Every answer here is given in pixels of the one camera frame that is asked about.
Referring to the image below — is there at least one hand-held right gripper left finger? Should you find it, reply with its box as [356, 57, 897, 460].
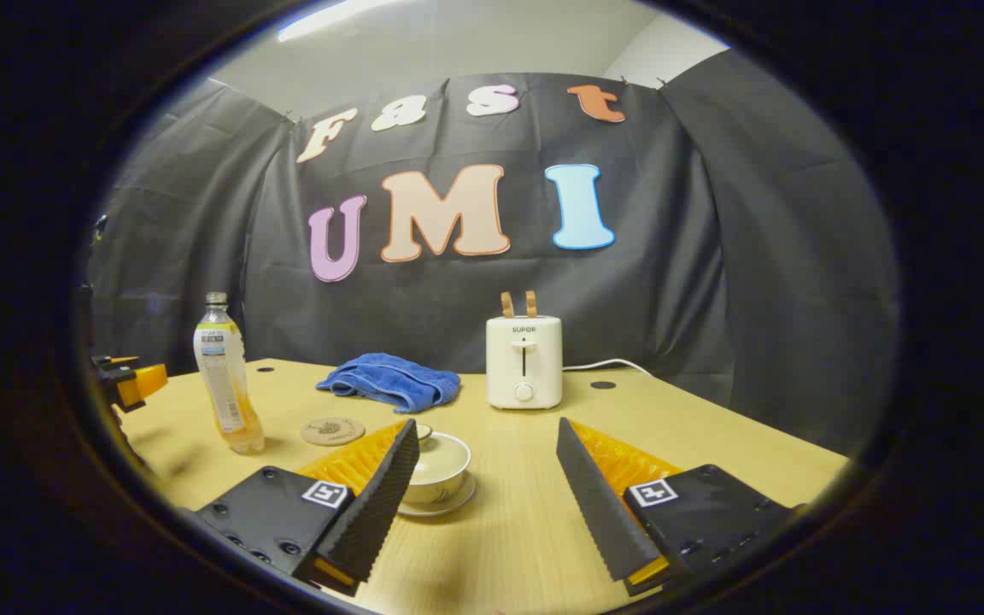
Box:
[193, 419, 420, 597]

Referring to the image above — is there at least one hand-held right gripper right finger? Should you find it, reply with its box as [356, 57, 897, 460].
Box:
[556, 417, 800, 597]

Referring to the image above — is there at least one clear plastic water bottle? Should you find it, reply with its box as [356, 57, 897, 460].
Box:
[193, 292, 266, 454]

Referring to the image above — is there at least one white teacup lid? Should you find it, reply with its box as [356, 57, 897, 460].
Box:
[415, 425, 469, 479]

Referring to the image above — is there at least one round cork coaster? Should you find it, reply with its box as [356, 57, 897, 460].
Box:
[301, 416, 366, 447]

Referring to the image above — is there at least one white ceramic saucer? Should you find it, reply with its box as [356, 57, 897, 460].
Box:
[396, 474, 477, 518]

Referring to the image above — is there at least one blue towel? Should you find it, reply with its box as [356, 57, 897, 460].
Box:
[315, 353, 461, 414]

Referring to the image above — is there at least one white toaster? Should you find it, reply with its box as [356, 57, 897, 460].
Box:
[486, 315, 563, 410]

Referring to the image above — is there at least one black backdrop cloth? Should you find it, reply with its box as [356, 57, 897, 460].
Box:
[86, 50, 901, 458]

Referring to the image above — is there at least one white power cable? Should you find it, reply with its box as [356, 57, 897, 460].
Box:
[562, 358, 655, 378]

